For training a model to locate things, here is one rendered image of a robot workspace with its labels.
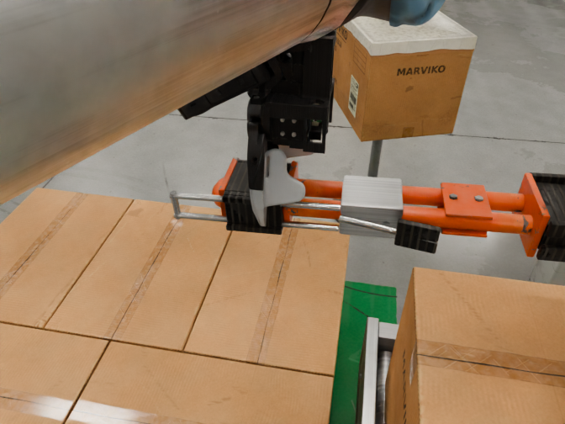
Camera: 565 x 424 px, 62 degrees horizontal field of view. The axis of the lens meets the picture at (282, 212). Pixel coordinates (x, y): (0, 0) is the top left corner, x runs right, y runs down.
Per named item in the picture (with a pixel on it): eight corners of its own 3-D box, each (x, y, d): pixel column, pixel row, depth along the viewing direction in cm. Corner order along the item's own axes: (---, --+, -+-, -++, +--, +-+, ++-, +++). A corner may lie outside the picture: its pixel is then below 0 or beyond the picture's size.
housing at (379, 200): (397, 206, 60) (402, 177, 57) (398, 241, 55) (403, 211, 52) (341, 202, 61) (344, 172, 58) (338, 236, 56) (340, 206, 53)
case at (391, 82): (324, 82, 238) (329, -3, 213) (399, 76, 244) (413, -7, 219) (360, 142, 192) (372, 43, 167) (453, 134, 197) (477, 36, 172)
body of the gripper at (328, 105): (324, 161, 49) (330, 43, 41) (242, 153, 50) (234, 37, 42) (331, 125, 54) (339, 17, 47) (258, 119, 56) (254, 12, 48)
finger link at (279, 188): (300, 238, 51) (307, 153, 48) (246, 232, 52) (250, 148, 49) (303, 230, 54) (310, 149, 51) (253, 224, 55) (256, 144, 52)
